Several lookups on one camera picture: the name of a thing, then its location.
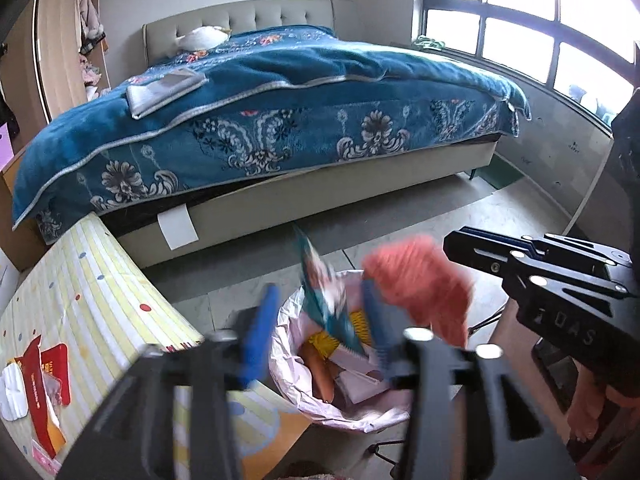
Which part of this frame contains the black jacket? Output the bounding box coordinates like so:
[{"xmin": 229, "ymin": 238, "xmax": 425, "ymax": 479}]
[{"xmin": 0, "ymin": 90, "xmax": 21, "ymax": 137}]

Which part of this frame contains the folded grey cloth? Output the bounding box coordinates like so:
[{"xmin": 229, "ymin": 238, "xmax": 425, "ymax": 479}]
[{"xmin": 126, "ymin": 70, "xmax": 207, "ymax": 120}]

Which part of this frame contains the teal printed snack packet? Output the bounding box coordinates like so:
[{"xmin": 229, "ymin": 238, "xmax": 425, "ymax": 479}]
[{"xmin": 294, "ymin": 225, "xmax": 373, "ymax": 358}]

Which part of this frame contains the green floor mat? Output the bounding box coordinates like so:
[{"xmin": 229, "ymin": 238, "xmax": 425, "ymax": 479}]
[{"xmin": 476, "ymin": 156, "xmax": 524, "ymax": 192}]

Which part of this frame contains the large grid window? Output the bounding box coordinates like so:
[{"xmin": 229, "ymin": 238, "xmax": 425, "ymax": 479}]
[{"xmin": 412, "ymin": 0, "xmax": 640, "ymax": 137}]

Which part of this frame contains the wooden drawer cabinet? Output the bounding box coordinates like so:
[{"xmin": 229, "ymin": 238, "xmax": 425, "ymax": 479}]
[{"xmin": 0, "ymin": 147, "xmax": 49, "ymax": 272}]

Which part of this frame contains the striped yellow tablecloth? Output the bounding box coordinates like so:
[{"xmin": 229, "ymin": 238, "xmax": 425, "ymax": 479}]
[{"xmin": 0, "ymin": 212, "xmax": 313, "ymax": 480}]

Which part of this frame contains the white crumpled wrapper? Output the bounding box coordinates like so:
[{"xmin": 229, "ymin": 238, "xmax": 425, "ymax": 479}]
[{"xmin": 0, "ymin": 360, "xmax": 29, "ymax": 422}]

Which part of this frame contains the blue floral blanket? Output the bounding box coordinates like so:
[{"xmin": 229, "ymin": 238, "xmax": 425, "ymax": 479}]
[{"xmin": 11, "ymin": 25, "xmax": 532, "ymax": 246}]

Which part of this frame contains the pile of folded clothes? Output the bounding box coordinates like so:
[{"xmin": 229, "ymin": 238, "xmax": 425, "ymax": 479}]
[{"xmin": 80, "ymin": 55, "xmax": 112, "ymax": 102}]

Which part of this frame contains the white cable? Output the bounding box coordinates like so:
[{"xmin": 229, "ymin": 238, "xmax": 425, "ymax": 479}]
[{"xmin": 564, "ymin": 144, "xmax": 617, "ymax": 235}]

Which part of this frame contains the white bed label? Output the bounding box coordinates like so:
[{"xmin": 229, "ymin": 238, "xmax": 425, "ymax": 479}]
[{"xmin": 157, "ymin": 206, "xmax": 197, "ymax": 251}]

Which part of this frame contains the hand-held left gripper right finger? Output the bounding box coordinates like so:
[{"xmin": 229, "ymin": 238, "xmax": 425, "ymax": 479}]
[{"xmin": 361, "ymin": 280, "xmax": 583, "ymax": 480}]

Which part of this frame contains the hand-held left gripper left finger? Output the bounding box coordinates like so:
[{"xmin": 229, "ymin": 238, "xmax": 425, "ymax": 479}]
[{"xmin": 60, "ymin": 282, "xmax": 282, "ymax": 480}]

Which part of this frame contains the red packet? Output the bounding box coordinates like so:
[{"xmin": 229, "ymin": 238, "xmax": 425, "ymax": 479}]
[{"xmin": 12, "ymin": 337, "xmax": 72, "ymax": 458}]

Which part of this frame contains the yellow foam fruit net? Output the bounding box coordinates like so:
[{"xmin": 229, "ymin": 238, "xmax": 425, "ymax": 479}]
[
  {"xmin": 307, "ymin": 332, "xmax": 346, "ymax": 361},
  {"xmin": 350, "ymin": 310, "xmax": 372, "ymax": 346}
]

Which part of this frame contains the pink hanging garment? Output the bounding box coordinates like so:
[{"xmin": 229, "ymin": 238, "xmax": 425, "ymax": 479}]
[{"xmin": 75, "ymin": 0, "xmax": 104, "ymax": 44}]

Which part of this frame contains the beige upholstered bed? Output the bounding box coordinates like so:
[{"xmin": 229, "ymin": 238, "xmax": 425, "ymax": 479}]
[{"xmin": 10, "ymin": 0, "xmax": 532, "ymax": 272}]

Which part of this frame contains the orange wrapper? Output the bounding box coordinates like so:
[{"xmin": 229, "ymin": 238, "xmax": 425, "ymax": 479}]
[{"xmin": 306, "ymin": 345, "xmax": 338, "ymax": 403}]

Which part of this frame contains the wooden wardrobe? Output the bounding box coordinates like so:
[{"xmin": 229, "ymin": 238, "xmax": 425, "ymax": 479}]
[{"xmin": 32, "ymin": 0, "xmax": 112, "ymax": 123}]

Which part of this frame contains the white carton box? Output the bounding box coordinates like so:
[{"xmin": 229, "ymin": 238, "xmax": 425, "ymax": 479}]
[{"xmin": 334, "ymin": 349, "xmax": 392, "ymax": 403}]

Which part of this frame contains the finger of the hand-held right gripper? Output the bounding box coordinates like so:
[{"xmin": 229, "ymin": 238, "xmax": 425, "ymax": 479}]
[
  {"xmin": 460, "ymin": 226, "xmax": 632, "ymax": 267},
  {"xmin": 443, "ymin": 230, "xmax": 628, "ymax": 311}
]

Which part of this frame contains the white pillow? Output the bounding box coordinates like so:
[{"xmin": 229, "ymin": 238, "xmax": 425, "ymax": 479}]
[{"xmin": 175, "ymin": 26, "xmax": 232, "ymax": 52}]

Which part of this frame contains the orange cloth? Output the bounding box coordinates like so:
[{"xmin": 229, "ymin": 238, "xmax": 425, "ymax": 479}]
[{"xmin": 362, "ymin": 234, "xmax": 476, "ymax": 348}]

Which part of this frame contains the person's right leg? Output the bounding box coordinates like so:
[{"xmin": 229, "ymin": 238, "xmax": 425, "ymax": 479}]
[{"xmin": 567, "ymin": 375, "xmax": 640, "ymax": 466}]

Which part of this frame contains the trash bin with white bag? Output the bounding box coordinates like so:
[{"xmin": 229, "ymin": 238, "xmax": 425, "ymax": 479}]
[{"xmin": 269, "ymin": 269, "xmax": 418, "ymax": 433}]

